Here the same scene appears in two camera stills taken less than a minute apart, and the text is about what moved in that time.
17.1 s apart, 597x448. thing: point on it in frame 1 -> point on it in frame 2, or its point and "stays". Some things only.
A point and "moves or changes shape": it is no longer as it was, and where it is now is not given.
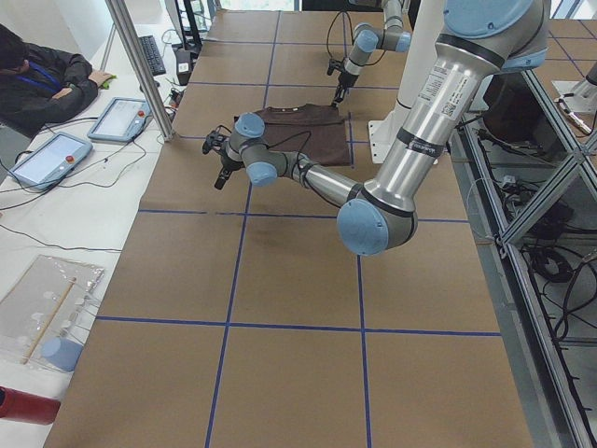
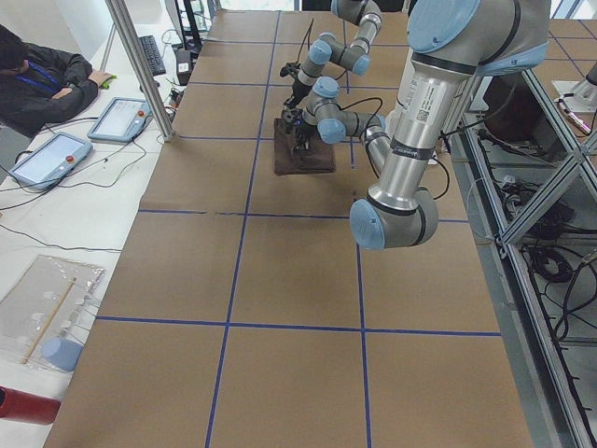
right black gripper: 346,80 -> 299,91
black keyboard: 154,56 stays
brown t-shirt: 313,134 moves or changes shape
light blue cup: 62,353 stays
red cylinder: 24,406 stays
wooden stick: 52,311 stays
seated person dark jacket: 39,86 stays
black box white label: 183,66 stays
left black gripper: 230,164 -> 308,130
